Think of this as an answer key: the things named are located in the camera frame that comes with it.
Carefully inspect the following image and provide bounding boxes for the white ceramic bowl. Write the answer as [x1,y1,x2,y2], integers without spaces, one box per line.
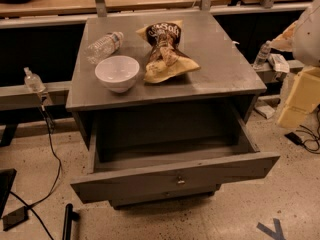
[95,55,140,93]

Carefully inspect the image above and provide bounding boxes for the grey wooden drawer cabinet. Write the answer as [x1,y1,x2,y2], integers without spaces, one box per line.
[65,10,268,210]

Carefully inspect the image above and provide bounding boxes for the wooden desk at back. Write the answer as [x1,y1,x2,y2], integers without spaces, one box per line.
[0,0,201,17]

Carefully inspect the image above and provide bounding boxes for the black power adapter left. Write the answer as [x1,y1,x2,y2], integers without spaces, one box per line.
[3,206,28,231]

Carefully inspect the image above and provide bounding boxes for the black power adapter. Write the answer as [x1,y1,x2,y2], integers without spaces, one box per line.
[3,206,28,231]
[285,132,303,146]

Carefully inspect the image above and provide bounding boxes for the clear plastic water bottle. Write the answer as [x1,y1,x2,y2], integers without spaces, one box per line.
[84,32,124,65]

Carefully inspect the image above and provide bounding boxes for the black panel at left edge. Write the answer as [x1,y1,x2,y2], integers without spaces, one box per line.
[0,169,17,217]

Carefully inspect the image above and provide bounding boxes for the black post bottom left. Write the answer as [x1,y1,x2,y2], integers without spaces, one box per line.
[62,203,80,240]

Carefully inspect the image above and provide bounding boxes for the small clear bottle on left rail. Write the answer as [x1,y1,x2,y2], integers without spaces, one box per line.
[24,67,46,93]

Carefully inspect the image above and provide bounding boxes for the white packet on right rail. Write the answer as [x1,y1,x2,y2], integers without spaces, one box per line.
[268,53,290,73]

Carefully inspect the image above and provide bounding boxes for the white box under rail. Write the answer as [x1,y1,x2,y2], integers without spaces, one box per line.
[254,100,275,119]

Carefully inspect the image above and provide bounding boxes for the black cable on left floor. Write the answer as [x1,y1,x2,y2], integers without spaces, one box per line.
[9,93,63,240]

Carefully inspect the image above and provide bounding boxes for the small water bottle right rail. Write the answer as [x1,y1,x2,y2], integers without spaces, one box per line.
[253,41,271,70]

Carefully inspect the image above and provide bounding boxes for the grey top drawer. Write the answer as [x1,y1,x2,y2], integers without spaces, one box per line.
[71,100,280,208]

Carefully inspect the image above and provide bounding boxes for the black power adapter right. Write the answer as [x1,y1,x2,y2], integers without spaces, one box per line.
[285,132,303,146]

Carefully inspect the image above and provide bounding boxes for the black cable on right floor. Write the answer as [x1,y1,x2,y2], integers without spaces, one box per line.
[295,105,320,155]

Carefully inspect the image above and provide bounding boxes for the yellow brown chip bag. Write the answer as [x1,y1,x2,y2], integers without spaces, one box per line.
[136,20,200,84]

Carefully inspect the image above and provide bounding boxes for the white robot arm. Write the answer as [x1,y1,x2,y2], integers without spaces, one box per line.
[272,0,320,128]

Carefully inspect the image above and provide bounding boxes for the black cable on floor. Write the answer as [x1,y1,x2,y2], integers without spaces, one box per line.
[295,105,320,155]
[9,93,63,240]

